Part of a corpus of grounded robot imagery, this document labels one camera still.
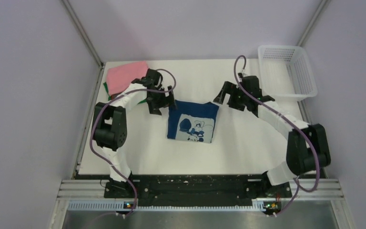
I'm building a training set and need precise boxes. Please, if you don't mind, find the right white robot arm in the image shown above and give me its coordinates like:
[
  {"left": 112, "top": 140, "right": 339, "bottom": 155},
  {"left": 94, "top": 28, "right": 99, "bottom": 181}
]
[{"left": 213, "top": 76, "right": 331, "bottom": 197}]

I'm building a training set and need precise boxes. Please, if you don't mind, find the blue t shirt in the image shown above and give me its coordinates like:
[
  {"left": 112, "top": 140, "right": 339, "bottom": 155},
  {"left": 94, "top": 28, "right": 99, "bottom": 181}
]
[{"left": 167, "top": 100, "right": 219, "bottom": 144}]

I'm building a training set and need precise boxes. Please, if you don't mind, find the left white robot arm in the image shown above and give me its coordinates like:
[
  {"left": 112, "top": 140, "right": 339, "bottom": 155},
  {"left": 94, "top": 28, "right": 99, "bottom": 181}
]
[{"left": 89, "top": 69, "right": 176, "bottom": 197}]

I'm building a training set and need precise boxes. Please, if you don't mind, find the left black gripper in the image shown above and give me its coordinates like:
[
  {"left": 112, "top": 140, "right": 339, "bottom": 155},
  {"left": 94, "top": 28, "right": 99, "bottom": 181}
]
[{"left": 147, "top": 85, "right": 177, "bottom": 115}]

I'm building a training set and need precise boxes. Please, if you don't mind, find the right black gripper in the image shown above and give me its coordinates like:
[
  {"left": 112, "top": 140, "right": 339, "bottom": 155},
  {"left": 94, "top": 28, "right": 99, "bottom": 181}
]
[{"left": 214, "top": 81, "right": 249, "bottom": 111}]

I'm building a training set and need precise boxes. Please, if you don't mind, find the right aluminium frame post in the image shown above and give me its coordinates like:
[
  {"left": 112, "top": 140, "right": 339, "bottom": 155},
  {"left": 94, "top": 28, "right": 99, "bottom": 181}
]
[{"left": 297, "top": 0, "right": 332, "bottom": 47}]

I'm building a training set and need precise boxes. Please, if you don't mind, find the pink folded t shirt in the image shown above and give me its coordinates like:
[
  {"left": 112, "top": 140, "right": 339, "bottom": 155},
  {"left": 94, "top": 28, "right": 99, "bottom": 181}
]
[{"left": 106, "top": 61, "right": 149, "bottom": 96}]

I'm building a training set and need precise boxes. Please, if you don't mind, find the green folded t shirt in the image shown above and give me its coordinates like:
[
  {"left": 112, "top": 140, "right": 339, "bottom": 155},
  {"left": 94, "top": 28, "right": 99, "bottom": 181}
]
[{"left": 103, "top": 82, "right": 147, "bottom": 104}]

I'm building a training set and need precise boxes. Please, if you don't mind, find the left aluminium frame post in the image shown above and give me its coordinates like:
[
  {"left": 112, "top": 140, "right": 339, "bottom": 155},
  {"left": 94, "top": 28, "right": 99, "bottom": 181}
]
[{"left": 60, "top": 0, "right": 103, "bottom": 67}]

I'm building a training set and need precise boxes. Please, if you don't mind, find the white plastic basket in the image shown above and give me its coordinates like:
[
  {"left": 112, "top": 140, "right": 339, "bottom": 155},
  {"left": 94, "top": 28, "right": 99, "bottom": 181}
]
[{"left": 258, "top": 45, "right": 318, "bottom": 102}]

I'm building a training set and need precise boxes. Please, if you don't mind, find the white cable duct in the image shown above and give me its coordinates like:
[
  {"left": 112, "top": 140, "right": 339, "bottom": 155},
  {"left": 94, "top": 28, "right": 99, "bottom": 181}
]
[{"left": 67, "top": 200, "right": 278, "bottom": 212}]

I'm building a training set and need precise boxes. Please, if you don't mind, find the aluminium frame post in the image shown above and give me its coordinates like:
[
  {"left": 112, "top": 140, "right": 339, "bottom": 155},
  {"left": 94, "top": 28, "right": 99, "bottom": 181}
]
[
  {"left": 60, "top": 0, "right": 103, "bottom": 67},
  {"left": 297, "top": 0, "right": 332, "bottom": 47}
]

